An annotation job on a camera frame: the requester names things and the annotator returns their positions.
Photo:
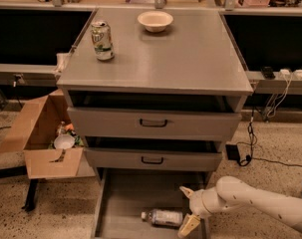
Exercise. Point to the black phone on ledge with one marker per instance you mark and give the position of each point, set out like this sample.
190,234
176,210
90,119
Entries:
267,73

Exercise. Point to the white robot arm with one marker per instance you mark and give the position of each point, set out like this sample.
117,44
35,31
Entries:
230,193

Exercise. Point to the white bowl in box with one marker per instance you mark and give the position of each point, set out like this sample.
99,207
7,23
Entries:
64,141

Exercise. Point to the green soda can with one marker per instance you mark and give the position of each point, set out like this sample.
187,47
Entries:
102,40

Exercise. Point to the grey drawer cabinet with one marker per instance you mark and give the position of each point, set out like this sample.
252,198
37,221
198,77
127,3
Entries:
189,67

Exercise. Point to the white bowl on counter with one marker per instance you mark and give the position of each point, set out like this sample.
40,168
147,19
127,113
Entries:
155,21

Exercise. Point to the white power strip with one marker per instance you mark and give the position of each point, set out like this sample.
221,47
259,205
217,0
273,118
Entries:
287,74

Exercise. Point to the clear blue plastic bottle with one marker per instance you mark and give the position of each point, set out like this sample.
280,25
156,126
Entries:
158,217

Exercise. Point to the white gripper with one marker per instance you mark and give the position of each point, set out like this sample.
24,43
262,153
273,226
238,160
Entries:
195,202

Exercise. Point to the grey bottom drawer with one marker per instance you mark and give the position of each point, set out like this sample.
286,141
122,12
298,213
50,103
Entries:
126,193

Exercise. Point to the brown cardboard box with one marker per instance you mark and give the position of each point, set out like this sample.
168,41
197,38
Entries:
32,132

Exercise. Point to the grey middle drawer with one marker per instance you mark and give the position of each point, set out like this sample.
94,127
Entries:
152,159

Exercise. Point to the black power adapter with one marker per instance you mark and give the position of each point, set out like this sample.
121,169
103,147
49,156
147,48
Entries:
232,152

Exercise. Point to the grey top drawer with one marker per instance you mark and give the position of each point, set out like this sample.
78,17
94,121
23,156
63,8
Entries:
154,124

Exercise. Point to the grey drawer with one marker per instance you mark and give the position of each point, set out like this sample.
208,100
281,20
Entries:
154,124
126,193
152,159

